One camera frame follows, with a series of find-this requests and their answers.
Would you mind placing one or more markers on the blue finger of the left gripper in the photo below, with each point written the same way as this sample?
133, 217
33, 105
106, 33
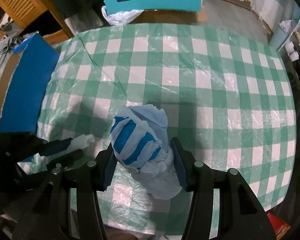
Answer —
65, 161
44, 148

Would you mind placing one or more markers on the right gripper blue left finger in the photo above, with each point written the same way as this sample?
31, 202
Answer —
110, 167

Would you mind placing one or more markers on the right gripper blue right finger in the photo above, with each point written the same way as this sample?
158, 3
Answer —
181, 163

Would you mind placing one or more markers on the blue white striped cloth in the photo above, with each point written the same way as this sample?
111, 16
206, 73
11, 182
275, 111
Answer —
140, 142

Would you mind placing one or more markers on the small white soft piece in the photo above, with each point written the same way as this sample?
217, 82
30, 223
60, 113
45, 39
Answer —
80, 143

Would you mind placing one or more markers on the blue cardboard box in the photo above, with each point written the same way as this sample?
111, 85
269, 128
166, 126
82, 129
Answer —
23, 84

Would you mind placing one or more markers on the green checkered tablecloth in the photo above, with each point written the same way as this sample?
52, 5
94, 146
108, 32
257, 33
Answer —
227, 98

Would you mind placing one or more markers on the grey clothes pile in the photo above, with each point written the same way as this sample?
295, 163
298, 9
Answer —
8, 43

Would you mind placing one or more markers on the white plastic bag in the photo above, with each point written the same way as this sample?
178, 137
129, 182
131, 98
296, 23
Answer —
121, 17

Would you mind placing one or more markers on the wooden louvered cabinet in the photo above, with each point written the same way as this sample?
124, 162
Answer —
25, 12

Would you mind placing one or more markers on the brown cardboard box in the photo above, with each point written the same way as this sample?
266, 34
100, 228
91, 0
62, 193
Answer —
171, 16

